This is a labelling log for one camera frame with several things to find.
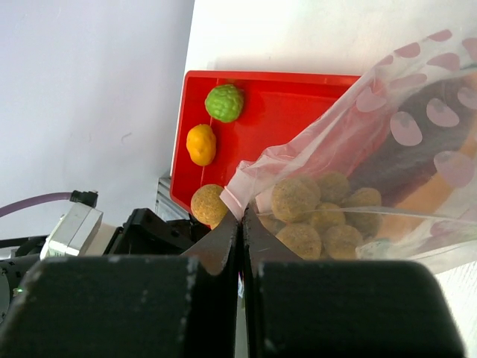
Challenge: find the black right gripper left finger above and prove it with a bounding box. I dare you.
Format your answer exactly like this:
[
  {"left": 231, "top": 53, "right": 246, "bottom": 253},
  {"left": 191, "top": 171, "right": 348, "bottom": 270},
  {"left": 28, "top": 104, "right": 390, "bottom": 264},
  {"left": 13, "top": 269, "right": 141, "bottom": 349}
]
[{"left": 1, "top": 215, "right": 239, "bottom": 357}]

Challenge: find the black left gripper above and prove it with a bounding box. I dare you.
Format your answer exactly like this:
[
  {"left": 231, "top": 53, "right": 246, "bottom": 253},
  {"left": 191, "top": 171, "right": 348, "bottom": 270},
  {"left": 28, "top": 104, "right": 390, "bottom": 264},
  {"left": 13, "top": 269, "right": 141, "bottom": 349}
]
[{"left": 106, "top": 208, "right": 211, "bottom": 255}]

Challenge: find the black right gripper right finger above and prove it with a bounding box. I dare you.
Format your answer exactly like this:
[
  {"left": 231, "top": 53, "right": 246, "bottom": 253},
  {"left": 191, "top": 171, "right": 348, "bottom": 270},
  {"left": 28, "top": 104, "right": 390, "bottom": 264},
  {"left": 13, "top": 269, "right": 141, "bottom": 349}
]
[{"left": 242, "top": 209, "right": 465, "bottom": 357}]

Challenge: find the longan bunch with leaves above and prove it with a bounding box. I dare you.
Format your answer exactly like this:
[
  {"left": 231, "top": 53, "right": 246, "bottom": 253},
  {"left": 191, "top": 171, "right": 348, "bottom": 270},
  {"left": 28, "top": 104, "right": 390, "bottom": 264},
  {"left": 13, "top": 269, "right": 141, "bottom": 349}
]
[{"left": 190, "top": 175, "right": 385, "bottom": 261}]

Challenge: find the yellow lemon fruit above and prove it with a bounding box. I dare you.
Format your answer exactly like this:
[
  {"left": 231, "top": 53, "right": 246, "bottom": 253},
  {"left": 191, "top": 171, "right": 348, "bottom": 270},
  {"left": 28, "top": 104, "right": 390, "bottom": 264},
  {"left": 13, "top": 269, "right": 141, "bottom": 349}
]
[{"left": 186, "top": 124, "right": 216, "bottom": 166}]

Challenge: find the green round fruit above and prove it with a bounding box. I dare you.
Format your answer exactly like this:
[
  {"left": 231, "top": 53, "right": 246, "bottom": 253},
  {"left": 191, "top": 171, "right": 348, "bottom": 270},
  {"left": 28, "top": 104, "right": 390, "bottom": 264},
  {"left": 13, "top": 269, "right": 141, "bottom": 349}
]
[{"left": 204, "top": 84, "right": 244, "bottom": 123}]

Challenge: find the clear zip top bag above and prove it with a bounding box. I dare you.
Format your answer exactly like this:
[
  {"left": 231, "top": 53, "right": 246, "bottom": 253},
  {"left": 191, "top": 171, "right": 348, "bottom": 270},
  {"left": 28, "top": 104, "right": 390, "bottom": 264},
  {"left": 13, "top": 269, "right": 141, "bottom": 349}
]
[{"left": 221, "top": 29, "right": 476, "bottom": 274}]

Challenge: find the red plastic tray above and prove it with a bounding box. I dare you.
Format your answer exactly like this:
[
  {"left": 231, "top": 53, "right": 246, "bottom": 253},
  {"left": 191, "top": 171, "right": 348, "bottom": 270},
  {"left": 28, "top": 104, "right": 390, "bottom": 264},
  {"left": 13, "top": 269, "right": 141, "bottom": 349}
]
[{"left": 170, "top": 70, "right": 358, "bottom": 212}]

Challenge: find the aluminium frame rail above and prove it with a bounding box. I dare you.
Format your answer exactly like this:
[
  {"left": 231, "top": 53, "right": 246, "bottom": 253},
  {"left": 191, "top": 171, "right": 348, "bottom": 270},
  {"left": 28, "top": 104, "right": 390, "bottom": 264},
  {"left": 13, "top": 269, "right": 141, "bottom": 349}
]
[{"left": 155, "top": 174, "right": 189, "bottom": 222}]

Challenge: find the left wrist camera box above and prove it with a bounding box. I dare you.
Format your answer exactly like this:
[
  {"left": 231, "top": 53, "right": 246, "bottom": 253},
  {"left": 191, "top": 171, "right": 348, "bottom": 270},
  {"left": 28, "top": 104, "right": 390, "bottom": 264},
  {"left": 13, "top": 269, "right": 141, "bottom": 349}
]
[{"left": 40, "top": 203, "right": 103, "bottom": 260}]

